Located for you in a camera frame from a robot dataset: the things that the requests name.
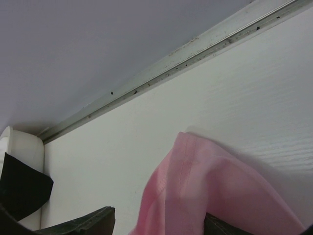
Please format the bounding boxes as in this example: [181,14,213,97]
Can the white plastic basket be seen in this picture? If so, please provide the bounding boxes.
[0,126,44,231]

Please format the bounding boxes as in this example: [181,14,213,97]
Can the pink t shirt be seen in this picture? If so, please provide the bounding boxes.
[132,132,305,235]

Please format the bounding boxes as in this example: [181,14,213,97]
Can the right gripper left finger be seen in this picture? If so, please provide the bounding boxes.
[34,207,115,235]

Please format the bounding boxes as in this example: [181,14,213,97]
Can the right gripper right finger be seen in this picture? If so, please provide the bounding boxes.
[204,213,252,235]

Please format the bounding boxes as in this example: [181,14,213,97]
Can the aluminium back rail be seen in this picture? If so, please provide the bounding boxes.
[38,0,313,144]

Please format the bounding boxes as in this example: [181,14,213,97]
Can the black t shirt in basket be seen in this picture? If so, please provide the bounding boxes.
[0,153,54,221]

